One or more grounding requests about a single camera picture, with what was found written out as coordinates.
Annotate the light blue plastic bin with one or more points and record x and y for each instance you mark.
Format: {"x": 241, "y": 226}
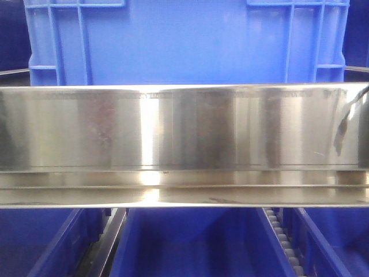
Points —
{"x": 185, "y": 42}

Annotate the dark blue bin lower centre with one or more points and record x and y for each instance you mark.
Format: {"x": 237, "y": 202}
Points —
{"x": 199, "y": 242}

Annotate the dark blue bin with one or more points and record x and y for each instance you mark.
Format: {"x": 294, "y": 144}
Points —
{"x": 356, "y": 34}
{"x": 199, "y": 242}
{"x": 48, "y": 242}
{"x": 15, "y": 45}
{"x": 328, "y": 241}

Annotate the grey roller track right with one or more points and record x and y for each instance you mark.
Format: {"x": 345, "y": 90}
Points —
{"x": 284, "y": 241}

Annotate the dark blue bin lower right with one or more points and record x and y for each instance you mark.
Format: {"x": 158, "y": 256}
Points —
{"x": 328, "y": 241}

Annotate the dark blue bin lower left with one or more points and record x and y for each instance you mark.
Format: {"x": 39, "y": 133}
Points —
{"x": 48, "y": 242}

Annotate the dark blue bin upper left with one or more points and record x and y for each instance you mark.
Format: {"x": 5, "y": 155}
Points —
{"x": 15, "y": 45}

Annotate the dark blue bin upper right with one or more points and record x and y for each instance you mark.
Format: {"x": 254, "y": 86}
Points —
{"x": 356, "y": 34}

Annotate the stainless steel shelf rail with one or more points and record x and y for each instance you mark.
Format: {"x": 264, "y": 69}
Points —
{"x": 254, "y": 145}

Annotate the black metal divider rail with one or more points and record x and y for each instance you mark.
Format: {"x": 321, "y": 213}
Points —
{"x": 99, "y": 258}

